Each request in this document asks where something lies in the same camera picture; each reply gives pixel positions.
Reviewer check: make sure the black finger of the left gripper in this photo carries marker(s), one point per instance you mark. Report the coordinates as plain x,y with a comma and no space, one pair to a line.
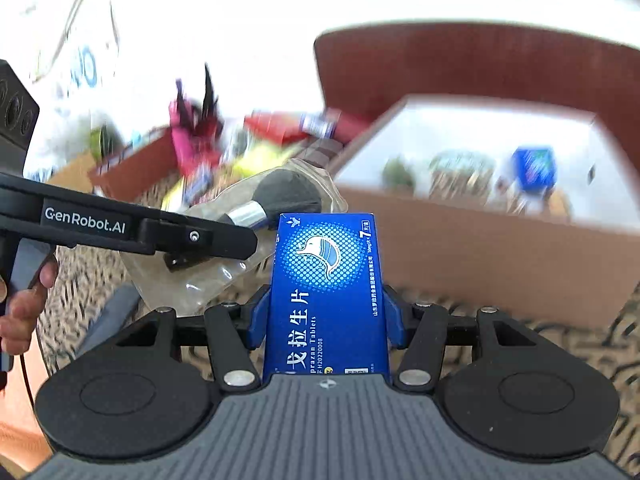
188,241

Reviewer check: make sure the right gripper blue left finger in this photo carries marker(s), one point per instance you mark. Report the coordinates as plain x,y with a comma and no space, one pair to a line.
233,331

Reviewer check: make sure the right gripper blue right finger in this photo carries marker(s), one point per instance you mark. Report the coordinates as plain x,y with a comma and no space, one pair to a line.
421,331

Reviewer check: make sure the blue tablet medicine box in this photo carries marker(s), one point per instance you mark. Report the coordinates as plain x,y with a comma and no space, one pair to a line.
326,314

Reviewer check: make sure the makeup brush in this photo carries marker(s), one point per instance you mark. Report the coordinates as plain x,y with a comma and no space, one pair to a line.
245,220

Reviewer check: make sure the blue gum box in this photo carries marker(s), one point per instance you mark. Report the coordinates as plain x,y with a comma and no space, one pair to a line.
535,169

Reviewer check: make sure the person's left hand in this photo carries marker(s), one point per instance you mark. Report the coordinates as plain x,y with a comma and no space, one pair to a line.
24,309

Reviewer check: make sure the blue white card pack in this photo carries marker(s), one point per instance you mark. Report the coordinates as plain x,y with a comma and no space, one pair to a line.
196,184

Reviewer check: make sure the pink bottle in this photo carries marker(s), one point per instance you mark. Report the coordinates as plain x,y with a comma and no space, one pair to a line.
190,148

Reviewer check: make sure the small reddish brown tray box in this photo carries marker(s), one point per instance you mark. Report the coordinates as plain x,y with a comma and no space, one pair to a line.
133,170

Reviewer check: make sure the dark feather plant in cup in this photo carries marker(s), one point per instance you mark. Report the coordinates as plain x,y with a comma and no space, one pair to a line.
197,119

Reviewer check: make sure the red flat box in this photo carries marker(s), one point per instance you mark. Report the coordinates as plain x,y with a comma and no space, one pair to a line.
277,128

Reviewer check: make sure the large brown cardboard box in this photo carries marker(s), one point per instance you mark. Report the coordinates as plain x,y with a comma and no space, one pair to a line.
569,254

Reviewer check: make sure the tape roll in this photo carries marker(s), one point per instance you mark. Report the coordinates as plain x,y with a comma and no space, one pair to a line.
461,173

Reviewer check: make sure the blue white small box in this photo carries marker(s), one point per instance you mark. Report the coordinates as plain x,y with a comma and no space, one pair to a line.
319,126

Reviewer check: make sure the dark red box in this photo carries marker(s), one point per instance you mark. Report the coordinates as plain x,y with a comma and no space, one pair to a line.
345,127

